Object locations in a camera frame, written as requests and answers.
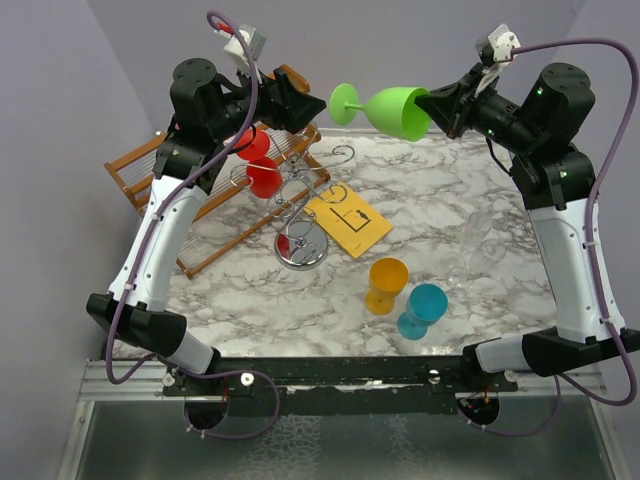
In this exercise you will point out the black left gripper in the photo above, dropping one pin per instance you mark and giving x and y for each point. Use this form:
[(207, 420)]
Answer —
[(284, 106)]

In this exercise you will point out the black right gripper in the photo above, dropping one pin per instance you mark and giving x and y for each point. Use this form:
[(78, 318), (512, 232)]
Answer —
[(451, 106)]

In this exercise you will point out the green plastic wine glass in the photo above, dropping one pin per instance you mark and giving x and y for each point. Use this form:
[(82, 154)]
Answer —
[(391, 111)]

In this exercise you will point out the red plastic wine glass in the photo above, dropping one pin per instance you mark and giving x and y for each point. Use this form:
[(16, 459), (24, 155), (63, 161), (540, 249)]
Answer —
[(265, 178)]

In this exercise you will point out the orange plastic wine glass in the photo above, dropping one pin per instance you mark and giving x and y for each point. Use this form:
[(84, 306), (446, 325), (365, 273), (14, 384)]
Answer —
[(387, 279)]

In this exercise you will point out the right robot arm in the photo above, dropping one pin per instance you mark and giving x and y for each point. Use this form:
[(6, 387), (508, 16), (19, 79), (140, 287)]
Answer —
[(554, 179)]

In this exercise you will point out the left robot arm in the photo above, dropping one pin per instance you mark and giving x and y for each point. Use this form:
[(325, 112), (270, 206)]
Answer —
[(211, 115)]

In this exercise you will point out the wooden dish rack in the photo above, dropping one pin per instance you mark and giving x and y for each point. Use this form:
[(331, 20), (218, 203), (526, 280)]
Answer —
[(149, 192)]

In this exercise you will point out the chrome wine glass rack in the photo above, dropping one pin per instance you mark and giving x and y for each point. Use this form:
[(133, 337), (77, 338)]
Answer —
[(300, 243)]

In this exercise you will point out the clear wine glass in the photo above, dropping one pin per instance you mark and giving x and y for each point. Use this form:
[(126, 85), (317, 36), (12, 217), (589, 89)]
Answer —
[(485, 253), (456, 271)]

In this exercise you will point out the blue plastic wine glass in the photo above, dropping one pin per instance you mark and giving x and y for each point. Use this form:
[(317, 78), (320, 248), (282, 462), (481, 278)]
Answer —
[(426, 305)]

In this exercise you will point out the yellow Little Prince book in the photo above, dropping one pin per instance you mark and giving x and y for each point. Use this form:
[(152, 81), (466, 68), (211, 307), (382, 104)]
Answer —
[(348, 219)]

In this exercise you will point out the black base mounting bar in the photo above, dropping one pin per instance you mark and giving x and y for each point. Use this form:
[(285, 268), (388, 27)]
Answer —
[(326, 386)]

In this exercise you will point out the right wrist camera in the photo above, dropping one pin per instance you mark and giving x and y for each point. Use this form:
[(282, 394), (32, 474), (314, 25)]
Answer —
[(496, 48)]

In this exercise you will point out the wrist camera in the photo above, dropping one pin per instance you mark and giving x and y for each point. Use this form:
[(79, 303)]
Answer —
[(496, 48), (254, 39)]

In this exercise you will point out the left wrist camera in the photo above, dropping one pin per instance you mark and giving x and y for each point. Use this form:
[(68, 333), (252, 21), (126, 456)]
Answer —
[(254, 39)]

